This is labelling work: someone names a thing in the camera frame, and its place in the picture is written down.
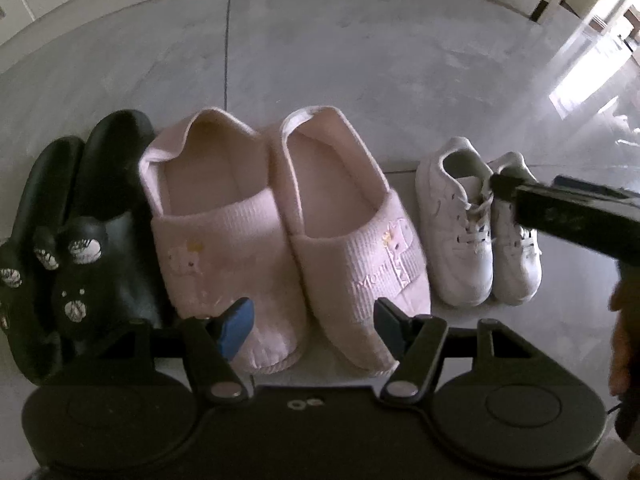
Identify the black bear-ear slipper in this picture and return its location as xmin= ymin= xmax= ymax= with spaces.
xmin=0 ymin=135 xmax=88 ymax=383
xmin=47 ymin=109 xmax=176 ymax=356

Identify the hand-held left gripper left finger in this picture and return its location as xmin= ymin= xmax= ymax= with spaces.
xmin=97 ymin=296 xmax=256 ymax=403

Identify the small white sneaker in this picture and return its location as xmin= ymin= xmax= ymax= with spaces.
xmin=487 ymin=152 xmax=543 ymax=304
xmin=415 ymin=136 xmax=496 ymax=308

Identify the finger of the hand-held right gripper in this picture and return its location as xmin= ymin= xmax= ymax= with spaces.
xmin=487 ymin=170 xmax=540 ymax=222

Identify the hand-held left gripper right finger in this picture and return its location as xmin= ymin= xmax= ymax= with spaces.
xmin=375 ymin=296 xmax=543 ymax=403

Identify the pink slipper with bear print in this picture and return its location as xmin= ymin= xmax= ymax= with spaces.
xmin=137 ymin=107 xmax=311 ymax=373

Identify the pink slipper with patch print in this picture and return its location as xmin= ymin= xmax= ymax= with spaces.
xmin=270 ymin=105 xmax=433 ymax=378

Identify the person's right hand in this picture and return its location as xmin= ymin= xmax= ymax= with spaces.
xmin=609 ymin=269 xmax=640 ymax=397

